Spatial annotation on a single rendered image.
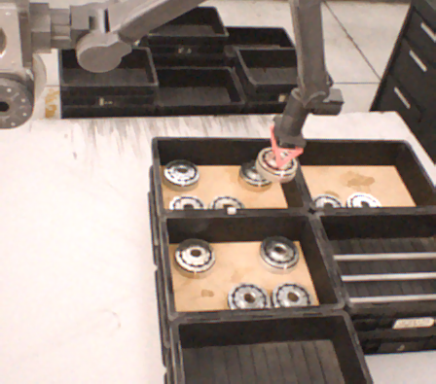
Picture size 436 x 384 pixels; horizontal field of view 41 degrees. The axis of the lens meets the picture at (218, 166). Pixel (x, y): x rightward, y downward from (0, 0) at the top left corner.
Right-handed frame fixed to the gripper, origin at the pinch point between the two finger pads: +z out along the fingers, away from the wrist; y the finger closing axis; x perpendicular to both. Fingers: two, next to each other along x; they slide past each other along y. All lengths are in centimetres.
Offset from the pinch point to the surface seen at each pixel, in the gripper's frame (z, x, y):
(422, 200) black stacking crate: 13, -50, 3
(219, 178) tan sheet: 22.4, 8.2, 14.8
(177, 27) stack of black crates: 54, 4, 163
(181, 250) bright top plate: 21.3, 22.0, -14.8
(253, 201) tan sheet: 21.6, -0.5, 5.4
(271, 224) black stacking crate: 14.8, -0.8, -9.5
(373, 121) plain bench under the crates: 28, -61, 63
